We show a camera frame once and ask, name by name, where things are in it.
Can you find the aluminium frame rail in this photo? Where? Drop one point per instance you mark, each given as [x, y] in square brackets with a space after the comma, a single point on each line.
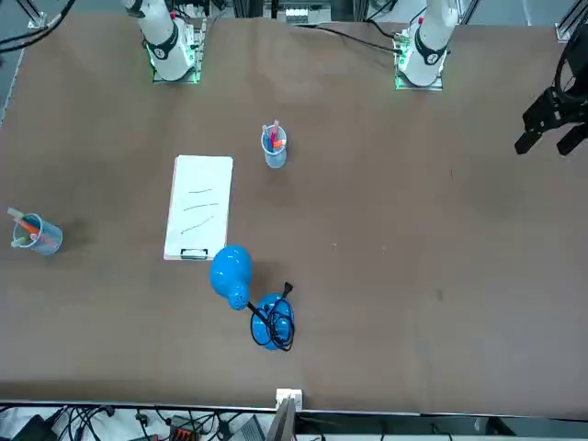
[37, 16]
[567, 25]

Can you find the white paper sheet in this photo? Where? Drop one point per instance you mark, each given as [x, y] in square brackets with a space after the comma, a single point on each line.
[197, 174]

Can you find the grey metal box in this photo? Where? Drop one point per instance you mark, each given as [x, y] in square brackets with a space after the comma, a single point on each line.
[248, 429]

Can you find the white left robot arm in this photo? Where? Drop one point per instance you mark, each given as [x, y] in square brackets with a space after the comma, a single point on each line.
[429, 37]

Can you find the orange marker pen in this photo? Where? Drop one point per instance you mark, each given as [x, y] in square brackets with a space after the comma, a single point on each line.
[278, 143]
[28, 226]

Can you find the clear plastic measuring cup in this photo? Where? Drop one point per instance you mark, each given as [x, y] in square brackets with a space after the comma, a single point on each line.
[53, 243]
[275, 161]

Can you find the red power strip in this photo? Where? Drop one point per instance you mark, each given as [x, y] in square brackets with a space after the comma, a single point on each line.
[184, 432]

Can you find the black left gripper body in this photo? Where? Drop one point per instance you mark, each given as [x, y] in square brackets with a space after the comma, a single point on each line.
[574, 110]

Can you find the aluminium camera post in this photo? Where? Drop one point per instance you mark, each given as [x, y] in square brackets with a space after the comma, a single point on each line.
[282, 422]

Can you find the blue desk lamp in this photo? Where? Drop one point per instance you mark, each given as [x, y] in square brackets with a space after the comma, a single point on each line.
[229, 271]

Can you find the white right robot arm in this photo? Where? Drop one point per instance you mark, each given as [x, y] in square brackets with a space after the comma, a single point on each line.
[161, 27]

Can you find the green marker pen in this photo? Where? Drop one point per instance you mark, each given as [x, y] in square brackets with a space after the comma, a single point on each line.
[19, 240]

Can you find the blue marker pen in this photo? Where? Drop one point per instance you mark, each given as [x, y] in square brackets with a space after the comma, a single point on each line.
[14, 213]

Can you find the white clipboard with black clip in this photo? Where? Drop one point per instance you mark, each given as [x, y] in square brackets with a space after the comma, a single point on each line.
[194, 254]

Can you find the pink marker pen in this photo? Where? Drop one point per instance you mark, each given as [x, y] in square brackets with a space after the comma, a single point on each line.
[274, 133]

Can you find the teal marker pen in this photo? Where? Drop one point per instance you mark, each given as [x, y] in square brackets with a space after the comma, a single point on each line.
[268, 140]

